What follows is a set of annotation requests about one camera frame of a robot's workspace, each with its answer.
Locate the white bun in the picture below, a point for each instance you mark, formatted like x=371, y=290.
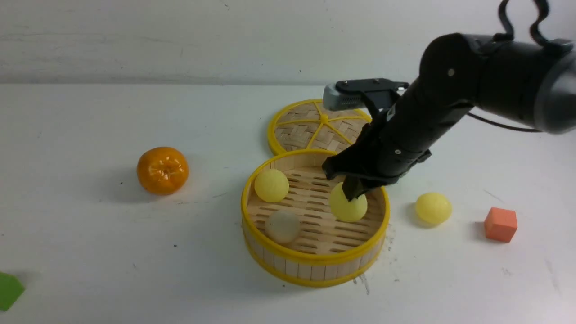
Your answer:
x=283, y=227

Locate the bamboo steamer tray yellow rim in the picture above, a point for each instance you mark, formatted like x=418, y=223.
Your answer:
x=327, y=252

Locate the orange cube block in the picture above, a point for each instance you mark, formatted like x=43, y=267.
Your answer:
x=500, y=225

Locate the woven bamboo steamer lid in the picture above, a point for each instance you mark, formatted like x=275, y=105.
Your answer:
x=308, y=125

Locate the yellow bun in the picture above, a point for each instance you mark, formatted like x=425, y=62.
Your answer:
x=344, y=210
x=433, y=208
x=271, y=185

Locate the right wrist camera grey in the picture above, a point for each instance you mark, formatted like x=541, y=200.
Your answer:
x=375, y=94

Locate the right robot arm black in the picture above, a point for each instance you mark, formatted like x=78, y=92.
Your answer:
x=526, y=83

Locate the green block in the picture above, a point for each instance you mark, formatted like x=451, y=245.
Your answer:
x=10, y=290

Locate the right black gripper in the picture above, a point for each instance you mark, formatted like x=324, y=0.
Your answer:
x=388, y=147

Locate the orange toy tangerine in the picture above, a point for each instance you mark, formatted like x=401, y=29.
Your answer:
x=162, y=170

